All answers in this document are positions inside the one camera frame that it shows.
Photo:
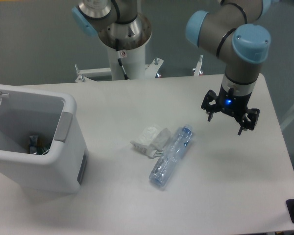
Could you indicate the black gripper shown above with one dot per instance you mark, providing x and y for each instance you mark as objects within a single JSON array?
[{"x": 232, "y": 100}]

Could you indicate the crushed clear plastic bottle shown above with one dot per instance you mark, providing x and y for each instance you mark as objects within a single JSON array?
[{"x": 171, "y": 156}]

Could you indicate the white paper wrapper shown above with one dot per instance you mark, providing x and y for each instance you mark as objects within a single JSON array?
[{"x": 152, "y": 141}]

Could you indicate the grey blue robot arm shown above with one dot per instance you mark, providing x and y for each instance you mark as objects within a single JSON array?
[{"x": 230, "y": 34}]

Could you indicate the trash inside can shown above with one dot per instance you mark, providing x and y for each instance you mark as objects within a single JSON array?
[{"x": 37, "y": 147}]

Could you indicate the white trash can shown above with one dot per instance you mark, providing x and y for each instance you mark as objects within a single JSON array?
[{"x": 52, "y": 116}]

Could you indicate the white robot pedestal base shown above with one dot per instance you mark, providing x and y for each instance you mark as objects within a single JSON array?
[{"x": 124, "y": 65}]

